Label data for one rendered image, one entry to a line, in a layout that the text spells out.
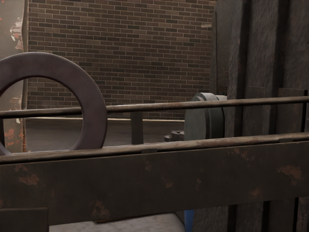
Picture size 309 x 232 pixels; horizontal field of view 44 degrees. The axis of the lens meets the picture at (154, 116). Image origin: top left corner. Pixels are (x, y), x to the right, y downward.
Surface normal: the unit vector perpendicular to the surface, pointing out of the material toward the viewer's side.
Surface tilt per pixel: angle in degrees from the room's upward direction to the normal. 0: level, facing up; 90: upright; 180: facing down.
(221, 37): 90
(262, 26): 90
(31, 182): 90
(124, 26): 90
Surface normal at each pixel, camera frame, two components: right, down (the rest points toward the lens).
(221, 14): -0.92, 0.00
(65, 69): 0.22, 0.11
